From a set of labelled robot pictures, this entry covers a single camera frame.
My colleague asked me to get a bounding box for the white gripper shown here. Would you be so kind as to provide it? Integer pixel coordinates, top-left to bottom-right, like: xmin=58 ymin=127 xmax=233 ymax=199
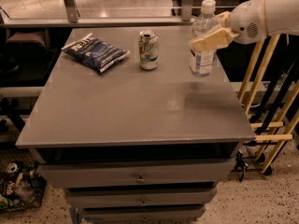
xmin=189 ymin=0 xmax=267 ymax=52

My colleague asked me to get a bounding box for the clear plastic water bottle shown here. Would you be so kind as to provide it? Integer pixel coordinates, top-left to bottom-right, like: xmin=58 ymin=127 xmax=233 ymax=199
xmin=190 ymin=0 xmax=221 ymax=77

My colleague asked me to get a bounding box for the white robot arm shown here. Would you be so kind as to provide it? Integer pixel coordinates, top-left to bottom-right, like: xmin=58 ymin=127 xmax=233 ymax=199
xmin=189 ymin=0 xmax=299 ymax=51

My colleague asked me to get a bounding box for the green white soda can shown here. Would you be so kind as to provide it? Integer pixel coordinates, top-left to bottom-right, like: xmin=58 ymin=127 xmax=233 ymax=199
xmin=138 ymin=30 xmax=159 ymax=70

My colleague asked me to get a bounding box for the yellow wooden rack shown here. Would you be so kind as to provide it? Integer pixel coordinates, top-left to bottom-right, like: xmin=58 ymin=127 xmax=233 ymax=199
xmin=237 ymin=33 xmax=299 ymax=175

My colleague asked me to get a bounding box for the blue chip bag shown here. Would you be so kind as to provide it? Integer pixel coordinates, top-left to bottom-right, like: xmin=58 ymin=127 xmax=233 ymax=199
xmin=62 ymin=33 xmax=130 ymax=73

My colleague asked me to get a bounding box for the grey drawer cabinet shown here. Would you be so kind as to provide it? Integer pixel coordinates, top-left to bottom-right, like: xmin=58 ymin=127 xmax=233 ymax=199
xmin=15 ymin=25 xmax=257 ymax=224

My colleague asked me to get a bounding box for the metal window railing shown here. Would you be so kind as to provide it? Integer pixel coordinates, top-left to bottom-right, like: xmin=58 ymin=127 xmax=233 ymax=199
xmin=0 ymin=0 xmax=247 ymax=27

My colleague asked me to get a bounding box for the dark chair at left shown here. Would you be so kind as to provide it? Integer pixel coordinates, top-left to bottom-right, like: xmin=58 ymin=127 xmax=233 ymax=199
xmin=0 ymin=30 xmax=59 ymax=88

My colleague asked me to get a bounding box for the bottom grey drawer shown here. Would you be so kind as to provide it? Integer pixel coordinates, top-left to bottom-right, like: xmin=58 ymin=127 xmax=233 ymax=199
xmin=82 ymin=206 xmax=206 ymax=223

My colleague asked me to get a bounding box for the grey drawer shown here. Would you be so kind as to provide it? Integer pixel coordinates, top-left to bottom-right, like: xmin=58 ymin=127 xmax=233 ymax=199
xmin=38 ymin=158 xmax=235 ymax=189
xmin=65 ymin=189 xmax=217 ymax=208
xmin=82 ymin=206 xmax=206 ymax=223

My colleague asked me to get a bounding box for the middle grey drawer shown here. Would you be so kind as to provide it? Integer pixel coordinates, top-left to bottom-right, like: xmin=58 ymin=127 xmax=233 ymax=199
xmin=65 ymin=189 xmax=217 ymax=208

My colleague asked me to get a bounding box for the top grey drawer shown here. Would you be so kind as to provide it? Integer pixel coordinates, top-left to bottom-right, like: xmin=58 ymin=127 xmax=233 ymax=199
xmin=38 ymin=158 xmax=235 ymax=189

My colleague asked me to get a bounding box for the black bin of trash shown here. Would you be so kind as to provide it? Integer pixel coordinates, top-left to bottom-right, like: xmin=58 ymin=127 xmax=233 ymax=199
xmin=0 ymin=161 xmax=47 ymax=213

